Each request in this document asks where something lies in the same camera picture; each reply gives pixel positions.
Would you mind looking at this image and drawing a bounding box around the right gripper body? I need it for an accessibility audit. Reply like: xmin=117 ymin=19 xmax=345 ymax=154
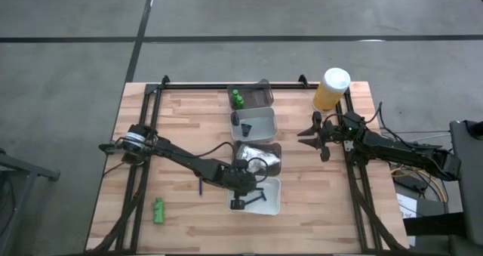
xmin=312 ymin=111 xmax=346 ymax=162

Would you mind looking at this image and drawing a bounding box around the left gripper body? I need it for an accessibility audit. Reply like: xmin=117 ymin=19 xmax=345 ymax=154
xmin=222 ymin=167 xmax=261 ymax=196

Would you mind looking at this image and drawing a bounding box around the white plastic bin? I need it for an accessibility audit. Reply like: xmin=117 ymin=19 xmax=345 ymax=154
xmin=226 ymin=175 xmax=282 ymax=216

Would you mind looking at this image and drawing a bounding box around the dark brown translucent bin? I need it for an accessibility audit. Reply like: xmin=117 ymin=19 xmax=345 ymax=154
xmin=232 ymin=140 xmax=283 ymax=177

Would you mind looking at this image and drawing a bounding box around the yellow canister white lid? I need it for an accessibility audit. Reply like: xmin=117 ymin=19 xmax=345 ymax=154
xmin=312 ymin=67 xmax=352 ymax=113

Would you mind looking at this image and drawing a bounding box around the light grey plastic bin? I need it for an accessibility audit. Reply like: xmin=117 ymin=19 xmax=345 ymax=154
xmin=229 ymin=106 xmax=279 ymax=143

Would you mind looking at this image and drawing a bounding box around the grey translucent bin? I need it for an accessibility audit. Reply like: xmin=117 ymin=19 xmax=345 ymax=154
xmin=227 ymin=79 xmax=275 ymax=109

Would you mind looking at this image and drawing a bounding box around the black power brick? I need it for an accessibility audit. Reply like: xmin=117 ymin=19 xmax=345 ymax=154
xmin=394 ymin=174 xmax=429 ymax=193

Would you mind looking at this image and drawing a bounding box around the white paper sheet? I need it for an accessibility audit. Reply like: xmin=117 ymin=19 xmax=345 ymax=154
xmin=395 ymin=193 xmax=418 ymax=219

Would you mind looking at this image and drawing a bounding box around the grey metal cart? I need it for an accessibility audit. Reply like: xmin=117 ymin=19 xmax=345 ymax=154
xmin=448 ymin=119 xmax=483 ymax=256

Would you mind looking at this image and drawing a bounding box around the grey metal stand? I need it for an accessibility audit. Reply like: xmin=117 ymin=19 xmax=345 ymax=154
xmin=0 ymin=148 xmax=61 ymax=256

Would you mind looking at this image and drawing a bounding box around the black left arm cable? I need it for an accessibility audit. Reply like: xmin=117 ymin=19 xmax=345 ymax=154
xmin=195 ymin=141 xmax=269 ymax=182

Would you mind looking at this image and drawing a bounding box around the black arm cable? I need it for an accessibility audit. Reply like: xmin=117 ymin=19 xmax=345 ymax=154
xmin=324 ymin=100 xmax=384 ymax=136
xmin=195 ymin=141 xmax=269 ymax=182

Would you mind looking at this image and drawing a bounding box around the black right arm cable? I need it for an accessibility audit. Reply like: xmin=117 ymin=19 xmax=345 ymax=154
xmin=324 ymin=100 xmax=384 ymax=136

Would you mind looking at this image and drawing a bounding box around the yellow floor cable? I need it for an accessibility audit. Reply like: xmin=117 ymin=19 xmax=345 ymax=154
xmin=390 ymin=165 xmax=454 ymax=204

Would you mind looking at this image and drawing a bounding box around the black aluminium table frame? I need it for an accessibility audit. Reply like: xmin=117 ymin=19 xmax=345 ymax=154
xmin=85 ymin=74 xmax=411 ymax=255

